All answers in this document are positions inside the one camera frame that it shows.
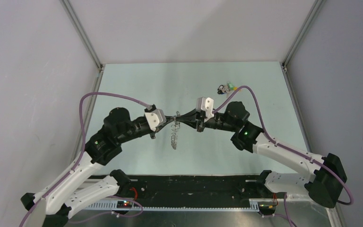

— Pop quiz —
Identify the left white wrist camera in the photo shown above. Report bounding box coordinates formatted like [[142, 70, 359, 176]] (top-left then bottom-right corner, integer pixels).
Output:
[[144, 109, 166, 131]]

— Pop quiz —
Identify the aluminium frame post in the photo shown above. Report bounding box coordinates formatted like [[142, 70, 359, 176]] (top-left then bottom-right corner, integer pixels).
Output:
[[281, 0, 326, 72], [60, 0, 103, 71]]

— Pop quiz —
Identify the left small circuit board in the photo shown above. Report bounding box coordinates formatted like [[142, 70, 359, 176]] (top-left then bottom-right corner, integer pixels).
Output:
[[116, 200, 133, 209]]

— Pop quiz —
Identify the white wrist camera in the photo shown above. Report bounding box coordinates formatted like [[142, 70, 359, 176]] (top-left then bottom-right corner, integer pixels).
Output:
[[144, 109, 166, 131], [195, 97, 214, 122]]

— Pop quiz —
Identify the right small circuit board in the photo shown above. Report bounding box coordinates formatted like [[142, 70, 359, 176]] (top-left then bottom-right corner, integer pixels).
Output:
[[259, 204, 274, 210]]

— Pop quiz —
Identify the grey slotted cable duct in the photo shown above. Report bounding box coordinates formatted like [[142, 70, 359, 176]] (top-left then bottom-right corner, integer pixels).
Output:
[[84, 201, 260, 212]]

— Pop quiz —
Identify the bunch of coloured keys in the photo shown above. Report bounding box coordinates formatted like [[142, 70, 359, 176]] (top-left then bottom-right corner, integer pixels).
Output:
[[217, 82, 238, 96]]

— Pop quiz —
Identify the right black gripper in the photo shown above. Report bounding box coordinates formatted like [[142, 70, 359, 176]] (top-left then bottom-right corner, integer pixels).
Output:
[[176, 107, 238, 132]]

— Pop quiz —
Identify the small circuit board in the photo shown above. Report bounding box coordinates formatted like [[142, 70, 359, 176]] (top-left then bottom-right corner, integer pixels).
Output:
[[259, 204, 274, 210], [116, 200, 133, 209]]

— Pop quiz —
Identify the left aluminium frame post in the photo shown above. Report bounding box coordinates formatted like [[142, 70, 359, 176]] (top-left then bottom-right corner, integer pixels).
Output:
[[60, 0, 103, 71]]

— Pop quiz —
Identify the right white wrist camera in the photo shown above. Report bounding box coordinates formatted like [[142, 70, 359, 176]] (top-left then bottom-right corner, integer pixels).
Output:
[[195, 97, 214, 122]]

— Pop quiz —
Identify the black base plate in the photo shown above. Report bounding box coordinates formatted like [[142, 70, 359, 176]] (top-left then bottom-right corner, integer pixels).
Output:
[[115, 175, 273, 208]]

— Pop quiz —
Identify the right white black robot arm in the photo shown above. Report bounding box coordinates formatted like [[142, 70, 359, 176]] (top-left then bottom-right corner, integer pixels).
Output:
[[174, 101, 347, 208]]

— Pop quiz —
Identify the large silver keyring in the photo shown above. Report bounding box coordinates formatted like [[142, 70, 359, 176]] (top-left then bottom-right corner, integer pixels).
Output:
[[171, 111, 181, 150]]

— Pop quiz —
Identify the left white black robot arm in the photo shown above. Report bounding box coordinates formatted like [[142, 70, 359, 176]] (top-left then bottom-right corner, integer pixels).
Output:
[[20, 105, 176, 227]]

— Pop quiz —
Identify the right aluminium frame post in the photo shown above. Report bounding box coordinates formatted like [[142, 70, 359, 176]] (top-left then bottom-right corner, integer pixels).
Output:
[[281, 0, 326, 72]]

